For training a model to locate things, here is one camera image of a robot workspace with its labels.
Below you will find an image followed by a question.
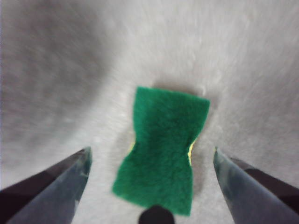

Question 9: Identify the green and yellow sponge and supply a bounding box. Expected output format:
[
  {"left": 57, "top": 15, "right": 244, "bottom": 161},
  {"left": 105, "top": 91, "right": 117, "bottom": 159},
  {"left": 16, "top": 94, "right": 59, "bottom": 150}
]
[{"left": 111, "top": 86, "right": 211, "bottom": 217}]

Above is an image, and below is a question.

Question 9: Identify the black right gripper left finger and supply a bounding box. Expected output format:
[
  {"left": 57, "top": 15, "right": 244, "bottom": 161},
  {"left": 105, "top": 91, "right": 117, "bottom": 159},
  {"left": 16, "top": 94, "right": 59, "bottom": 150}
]
[{"left": 0, "top": 146, "right": 93, "bottom": 224}]

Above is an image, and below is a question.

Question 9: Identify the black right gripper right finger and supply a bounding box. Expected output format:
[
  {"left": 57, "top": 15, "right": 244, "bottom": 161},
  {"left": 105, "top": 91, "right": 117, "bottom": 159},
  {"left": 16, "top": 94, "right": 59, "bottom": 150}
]
[{"left": 213, "top": 146, "right": 299, "bottom": 224}]

